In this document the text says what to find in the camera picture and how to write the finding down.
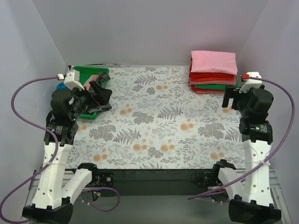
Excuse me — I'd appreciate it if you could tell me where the red folded t-shirt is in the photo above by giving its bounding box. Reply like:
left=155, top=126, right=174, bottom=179
left=189, top=59, right=235, bottom=79

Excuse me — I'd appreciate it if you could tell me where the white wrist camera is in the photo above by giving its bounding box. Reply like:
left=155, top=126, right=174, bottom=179
left=57, top=70, right=84, bottom=91
left=239, top=72, right=262, bottom=93

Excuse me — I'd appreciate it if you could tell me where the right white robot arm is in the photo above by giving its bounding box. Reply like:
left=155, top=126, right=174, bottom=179
left=222, top=85, right=282, bottom=224

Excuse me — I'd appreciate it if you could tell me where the green plastic bin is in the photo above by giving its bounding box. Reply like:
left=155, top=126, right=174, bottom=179
left=68, top=66, right=109, bottom=120

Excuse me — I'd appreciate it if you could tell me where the grey t-shirt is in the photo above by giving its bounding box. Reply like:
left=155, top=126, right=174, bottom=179
left=86, top=71, right=112, bottom=115

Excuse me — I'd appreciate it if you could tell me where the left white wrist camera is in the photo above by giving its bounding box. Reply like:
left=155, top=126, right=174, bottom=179
left=57, top=70, right=84, bottom=91

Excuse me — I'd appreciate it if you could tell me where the blue t-shirt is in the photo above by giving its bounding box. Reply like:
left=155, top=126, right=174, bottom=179
left=56, top=82, right=67, bottom=90

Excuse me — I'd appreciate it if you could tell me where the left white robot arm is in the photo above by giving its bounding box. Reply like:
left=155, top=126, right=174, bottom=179
left=22, top=81, right=98, bottom=224

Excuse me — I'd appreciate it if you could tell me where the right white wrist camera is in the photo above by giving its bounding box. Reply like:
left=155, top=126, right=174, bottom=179
left=239, top=72, right=262, bottom=93

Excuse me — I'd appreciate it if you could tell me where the aluminium frame rail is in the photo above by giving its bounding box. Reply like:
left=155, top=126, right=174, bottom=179
left=20, top=169, right=292, bottom=224

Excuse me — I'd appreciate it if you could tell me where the green folded t-shirt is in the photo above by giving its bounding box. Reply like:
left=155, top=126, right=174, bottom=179
left=189, top=78, right=238, bottom=91

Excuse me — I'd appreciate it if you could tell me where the floral table mat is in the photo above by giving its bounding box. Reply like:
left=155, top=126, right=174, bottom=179
left=66, top=66, right=245, bottom=169

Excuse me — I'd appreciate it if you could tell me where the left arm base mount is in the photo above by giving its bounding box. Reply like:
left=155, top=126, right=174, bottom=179
left=86, top=171, right=114, bottom=202

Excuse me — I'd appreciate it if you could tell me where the dusty pink t-shirt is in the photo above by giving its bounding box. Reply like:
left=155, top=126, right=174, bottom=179
left=83, top=75, right=99, bottom=90

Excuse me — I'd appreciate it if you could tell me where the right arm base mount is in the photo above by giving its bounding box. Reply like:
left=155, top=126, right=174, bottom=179
left=190, top=171, right=228, bottom=203

